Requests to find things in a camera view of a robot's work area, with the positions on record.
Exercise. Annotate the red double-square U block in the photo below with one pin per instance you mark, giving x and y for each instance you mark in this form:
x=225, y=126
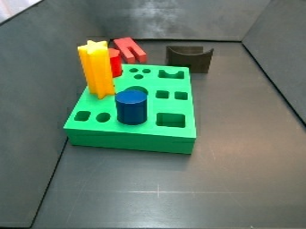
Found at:
x=129, y=50

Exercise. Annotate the green shape sorter board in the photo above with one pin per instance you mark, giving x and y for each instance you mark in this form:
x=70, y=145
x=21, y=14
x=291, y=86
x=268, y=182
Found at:
x=167, y=132

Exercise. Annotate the blue cylinder block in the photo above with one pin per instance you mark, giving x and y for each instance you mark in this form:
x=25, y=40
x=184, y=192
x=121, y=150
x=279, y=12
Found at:
x=131, y=104

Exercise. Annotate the black curved holder stand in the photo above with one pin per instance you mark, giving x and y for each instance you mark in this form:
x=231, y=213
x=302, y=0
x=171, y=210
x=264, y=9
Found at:
x=192, y=57

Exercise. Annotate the yellow star prism block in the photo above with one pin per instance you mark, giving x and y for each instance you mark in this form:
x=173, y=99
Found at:
x=94, y=61

